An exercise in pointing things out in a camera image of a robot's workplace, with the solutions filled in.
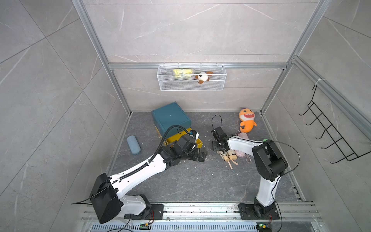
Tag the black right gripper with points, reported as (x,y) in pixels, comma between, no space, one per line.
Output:
(214,147)

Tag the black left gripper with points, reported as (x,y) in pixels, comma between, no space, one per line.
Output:
(195,157)

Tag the beige umbrella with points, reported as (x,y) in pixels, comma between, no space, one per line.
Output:
(225,157)
(232,156)

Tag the teal drawer cabinet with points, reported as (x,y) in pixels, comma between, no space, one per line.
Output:
(169,115)

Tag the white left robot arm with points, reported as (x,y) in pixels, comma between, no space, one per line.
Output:
(109,195)

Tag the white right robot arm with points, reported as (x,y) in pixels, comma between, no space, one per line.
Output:
(269,161)

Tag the orange shark plush toy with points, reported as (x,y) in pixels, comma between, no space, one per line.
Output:
(247,118)

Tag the blue grey cylinder case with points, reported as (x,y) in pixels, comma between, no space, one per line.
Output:
(133,145)

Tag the brown white plush dog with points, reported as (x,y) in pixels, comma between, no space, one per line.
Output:
(204,77)

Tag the yellow item in basket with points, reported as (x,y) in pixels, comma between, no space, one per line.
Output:
(183,73)

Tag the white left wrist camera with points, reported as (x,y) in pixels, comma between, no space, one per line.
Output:
(194,134)

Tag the white wire wall basket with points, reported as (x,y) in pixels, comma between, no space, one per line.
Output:
(167,81)

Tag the black wire wall hook rack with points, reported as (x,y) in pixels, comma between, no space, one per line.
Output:
(337,140)

